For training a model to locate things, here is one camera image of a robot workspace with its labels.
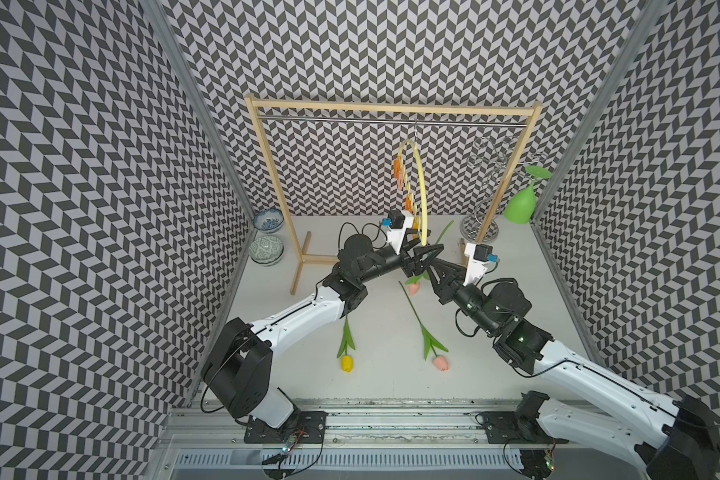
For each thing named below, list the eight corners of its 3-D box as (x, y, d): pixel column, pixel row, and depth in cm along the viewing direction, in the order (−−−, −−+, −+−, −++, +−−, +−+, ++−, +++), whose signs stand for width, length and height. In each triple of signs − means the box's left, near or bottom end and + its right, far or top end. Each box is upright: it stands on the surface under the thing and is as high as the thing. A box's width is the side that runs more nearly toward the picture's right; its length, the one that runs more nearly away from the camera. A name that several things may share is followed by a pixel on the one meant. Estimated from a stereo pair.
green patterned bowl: (247, 267, 104) (244, 261, 101) (256, 243, 111) (252, 236, 108) (281, 267, 104) (278, 261, 101) (287, 243, 111) (285, 236, 108)
